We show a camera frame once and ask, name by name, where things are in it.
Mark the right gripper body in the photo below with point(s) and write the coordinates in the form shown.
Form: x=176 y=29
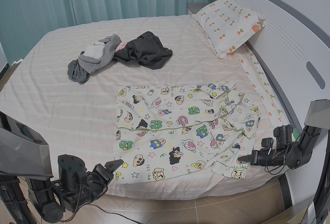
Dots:
x=264 y=158

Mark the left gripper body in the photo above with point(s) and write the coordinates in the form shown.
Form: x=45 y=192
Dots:
x=101 y=175

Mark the white printed pyjama top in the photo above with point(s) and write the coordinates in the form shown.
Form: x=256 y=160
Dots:
x=180 y=135

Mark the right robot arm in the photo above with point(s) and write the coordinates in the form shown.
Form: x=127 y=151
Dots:
x=306 y=145

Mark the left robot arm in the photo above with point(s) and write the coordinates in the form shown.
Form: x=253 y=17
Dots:
x=23 y=145

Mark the bed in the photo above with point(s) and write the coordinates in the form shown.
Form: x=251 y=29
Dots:
x=64 y=114

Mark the dark grey garment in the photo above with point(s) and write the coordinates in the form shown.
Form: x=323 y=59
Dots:
x=76 y=73

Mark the light grey garment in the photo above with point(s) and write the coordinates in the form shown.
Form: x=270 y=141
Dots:
x=108 y=50

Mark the pink garment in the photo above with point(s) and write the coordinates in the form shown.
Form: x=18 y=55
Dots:
x=121 y=46

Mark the black garment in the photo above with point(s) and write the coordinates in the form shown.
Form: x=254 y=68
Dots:
x=147 y=50

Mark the white printed pillow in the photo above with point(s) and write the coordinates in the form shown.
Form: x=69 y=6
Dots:
x=226 y=27

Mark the grey bedside table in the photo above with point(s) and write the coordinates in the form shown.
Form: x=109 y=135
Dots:
x=197 y=8

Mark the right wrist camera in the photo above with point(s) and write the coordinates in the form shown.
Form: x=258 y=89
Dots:
x=266 y=143

